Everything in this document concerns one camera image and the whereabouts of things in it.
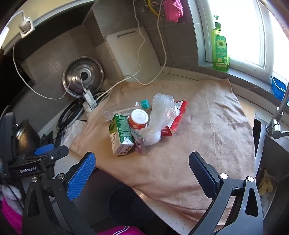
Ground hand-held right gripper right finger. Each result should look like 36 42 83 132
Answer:
188 151 264 235

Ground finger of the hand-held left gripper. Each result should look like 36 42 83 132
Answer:
26 146 69 164
34 145 56 156

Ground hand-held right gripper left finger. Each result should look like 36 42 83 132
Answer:
23 152 96 235

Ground blue trash bin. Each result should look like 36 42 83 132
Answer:
109 185 148 227

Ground green drink carton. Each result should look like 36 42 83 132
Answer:
109 114 134 156

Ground red snack packet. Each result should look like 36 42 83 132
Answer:
169 100 189 133

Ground clear plastic bag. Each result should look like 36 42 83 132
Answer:
140 93 179 146

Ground red white plastic cup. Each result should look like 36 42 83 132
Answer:
128 109 149 130

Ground clear bottle teal cap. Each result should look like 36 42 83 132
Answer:
104 100 150 121

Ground person's left forearm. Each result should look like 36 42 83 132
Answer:
0 184 24 235

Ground black pot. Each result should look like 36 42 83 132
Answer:
15 120 41 156

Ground white cloth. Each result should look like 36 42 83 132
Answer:
61 120 87 147

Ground beige towel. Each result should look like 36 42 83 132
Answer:
69 78 255 233

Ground yellow sink rag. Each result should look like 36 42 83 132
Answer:
257 168 273 196

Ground white power strip with chargers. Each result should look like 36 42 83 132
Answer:
82 89 98 111

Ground person's pink clothing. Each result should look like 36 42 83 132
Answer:
97 226 145 235

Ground steel sink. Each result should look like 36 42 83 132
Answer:
253 117 289 226

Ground wooden board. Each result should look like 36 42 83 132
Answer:
239 102 255 127

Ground steel pot lid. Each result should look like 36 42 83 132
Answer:
62 56 105 98

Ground steel faucet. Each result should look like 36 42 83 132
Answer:
265 79 289 139

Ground white cutting board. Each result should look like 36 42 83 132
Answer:
106 27 159 83

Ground white lamp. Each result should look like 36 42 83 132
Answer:
0 10 24 43

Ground green dish soap bottle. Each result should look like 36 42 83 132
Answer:
210 15 231 73

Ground pink cloth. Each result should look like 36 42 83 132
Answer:
163 0 183 23

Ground black plastic bracket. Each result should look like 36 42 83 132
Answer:
42 133 56 145

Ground black ring light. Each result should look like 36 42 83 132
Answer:
56 99 87 131

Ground white cable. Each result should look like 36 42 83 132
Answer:
12 34 85 100
97 0 167 103
96 0 146 102

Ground white wall socket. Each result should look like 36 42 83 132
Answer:
18 17 34 37

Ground white window frame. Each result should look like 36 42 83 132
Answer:
196 0 289 82

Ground yellow hose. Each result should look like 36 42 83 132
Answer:
147 0 164 18

